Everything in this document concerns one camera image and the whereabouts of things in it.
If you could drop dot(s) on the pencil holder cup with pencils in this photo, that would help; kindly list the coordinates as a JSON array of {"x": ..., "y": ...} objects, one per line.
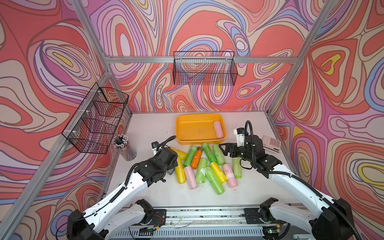
[{"x": 122, "y": 144}]

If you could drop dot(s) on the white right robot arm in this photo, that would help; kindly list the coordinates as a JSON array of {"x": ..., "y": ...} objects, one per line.
[{"x": 325, "y": 218}]

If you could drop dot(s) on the yellow roll upper left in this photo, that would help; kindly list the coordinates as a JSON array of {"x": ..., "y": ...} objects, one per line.
[{"x": 182, "y": 155}]

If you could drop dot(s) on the black wire basket on back wall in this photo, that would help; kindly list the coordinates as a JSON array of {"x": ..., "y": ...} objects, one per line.
[{"x": 208, "y": 68}]

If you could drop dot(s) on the yellow plastic storage box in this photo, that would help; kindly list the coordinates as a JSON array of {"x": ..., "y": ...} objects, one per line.
[{"x": 196, "y": 129}]

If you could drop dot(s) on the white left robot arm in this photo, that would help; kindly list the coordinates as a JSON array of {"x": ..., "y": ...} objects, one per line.
[{"x": 106, "y": 218}]

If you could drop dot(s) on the green roll beside orange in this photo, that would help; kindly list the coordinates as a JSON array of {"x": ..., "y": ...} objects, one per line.
[{"x": 190, "y": 156}]

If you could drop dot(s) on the black wire basket on left wall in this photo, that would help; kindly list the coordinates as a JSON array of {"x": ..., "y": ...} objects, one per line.
[{"x": 96, "y": 120}]

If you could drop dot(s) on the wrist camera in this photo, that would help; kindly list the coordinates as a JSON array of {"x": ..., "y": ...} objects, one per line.
[
  {"x": 240, "y": 134},
  {"x": 154, "y": 147}
]

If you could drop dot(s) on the metal base rail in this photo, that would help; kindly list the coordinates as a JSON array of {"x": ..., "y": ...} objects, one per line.
[{"x": 194, "y": 223}]

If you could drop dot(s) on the yellow trash bag roll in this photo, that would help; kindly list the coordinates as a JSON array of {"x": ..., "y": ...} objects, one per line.
[
  {"x": 179, "y": 170},
  {"x": 218, "y": 172}
]

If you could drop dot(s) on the pink labelled trash bag roll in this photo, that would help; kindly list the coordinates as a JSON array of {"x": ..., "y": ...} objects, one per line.
[{"x": 231, "y": 179}]

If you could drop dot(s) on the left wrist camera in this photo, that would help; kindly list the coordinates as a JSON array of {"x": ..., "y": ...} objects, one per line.
[{"x": 154, "y": 147}]

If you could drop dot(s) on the orange trash bag roll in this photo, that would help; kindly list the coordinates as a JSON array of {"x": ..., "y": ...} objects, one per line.
[{"x": 196, "y": 158}]

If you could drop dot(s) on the light green trash bag roll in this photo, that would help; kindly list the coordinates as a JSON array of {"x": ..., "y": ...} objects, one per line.
[{"x": 237, "y": 168}]

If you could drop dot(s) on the large green trash bag roll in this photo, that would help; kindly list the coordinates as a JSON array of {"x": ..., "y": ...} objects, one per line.
[{"x": 214, "y": 181}]

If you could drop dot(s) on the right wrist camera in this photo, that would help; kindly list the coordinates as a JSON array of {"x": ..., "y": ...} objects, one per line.
[{"x": 240, "y": 134}]

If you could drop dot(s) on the yellow trash bag roll left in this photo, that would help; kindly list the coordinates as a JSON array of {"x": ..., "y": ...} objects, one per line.
[{"x": 179, "y": 170}]

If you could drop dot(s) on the light green roll upper right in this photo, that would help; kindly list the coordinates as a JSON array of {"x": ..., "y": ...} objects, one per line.
[{"x": 219, "y": 155}]

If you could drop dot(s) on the yellow trash bag roll centre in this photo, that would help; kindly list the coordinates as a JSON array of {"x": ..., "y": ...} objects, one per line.
[{"x": 218, "y": 172}]

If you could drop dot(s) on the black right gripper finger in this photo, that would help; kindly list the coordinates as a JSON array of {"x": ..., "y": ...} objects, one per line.
[
  {"x": 227, "y": 152},
  {"x": 226, "y": 145}
]

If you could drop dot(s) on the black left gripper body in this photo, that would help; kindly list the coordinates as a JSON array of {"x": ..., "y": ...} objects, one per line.
[{"x": 173, "y": 165}]

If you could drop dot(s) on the black wire basket on wall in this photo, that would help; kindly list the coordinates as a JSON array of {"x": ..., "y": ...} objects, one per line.
[
  {"x": 208, "y": 68},
  {"x": 96, "y": 120}
]

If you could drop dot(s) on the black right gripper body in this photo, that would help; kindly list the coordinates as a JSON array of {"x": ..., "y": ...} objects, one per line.
[{"x": 242, "y": 153}]

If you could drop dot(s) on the pink calculator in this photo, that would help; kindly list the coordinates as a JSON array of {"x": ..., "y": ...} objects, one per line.
[{"x": 271, "y": 144}]

